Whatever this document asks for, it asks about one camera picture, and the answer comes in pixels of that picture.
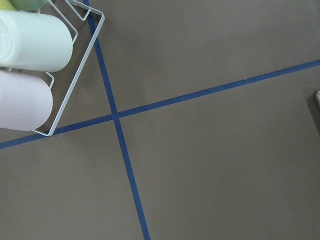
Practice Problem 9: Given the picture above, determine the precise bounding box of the pink plastic cup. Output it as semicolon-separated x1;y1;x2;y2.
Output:
0;70;53;131

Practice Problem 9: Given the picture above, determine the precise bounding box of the white plastic cup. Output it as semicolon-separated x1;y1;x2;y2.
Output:
0;10;73;72

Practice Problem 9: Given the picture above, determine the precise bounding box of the mint green cup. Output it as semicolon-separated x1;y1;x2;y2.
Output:
10;0;48;11

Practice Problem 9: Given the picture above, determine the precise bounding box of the yellow plastic cup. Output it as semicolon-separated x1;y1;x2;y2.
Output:
0;0;16;11

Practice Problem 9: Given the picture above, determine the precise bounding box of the white wire cup rack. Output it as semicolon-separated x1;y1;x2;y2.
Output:
34;0;106;137

